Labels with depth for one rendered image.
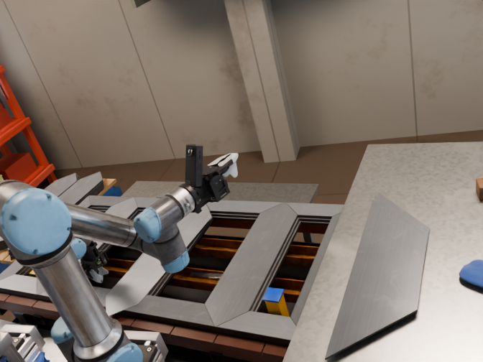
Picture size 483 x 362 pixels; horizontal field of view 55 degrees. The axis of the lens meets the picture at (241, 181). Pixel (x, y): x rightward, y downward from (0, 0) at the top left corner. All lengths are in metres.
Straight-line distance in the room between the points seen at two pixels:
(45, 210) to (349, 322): 0.79
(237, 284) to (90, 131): 3.77
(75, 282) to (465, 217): 1.17
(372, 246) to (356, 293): 0.20
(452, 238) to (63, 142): 4.67
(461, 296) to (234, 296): 0.78
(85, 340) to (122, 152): 4.21
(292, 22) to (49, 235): 3.39
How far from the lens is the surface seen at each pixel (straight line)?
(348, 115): 4.32
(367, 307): 1.31
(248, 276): 1.81
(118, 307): 1.92
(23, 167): 5.27
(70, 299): 1.06
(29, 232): 0.94
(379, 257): 1.45
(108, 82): 4.92
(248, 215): 2.16
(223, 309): 1.72
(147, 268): 2.05
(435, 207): 1.67
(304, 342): 1.29
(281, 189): 2.46
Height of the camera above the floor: 2.03
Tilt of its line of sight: 29 degrees down
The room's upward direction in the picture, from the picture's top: 16 degrees counter-clockwise
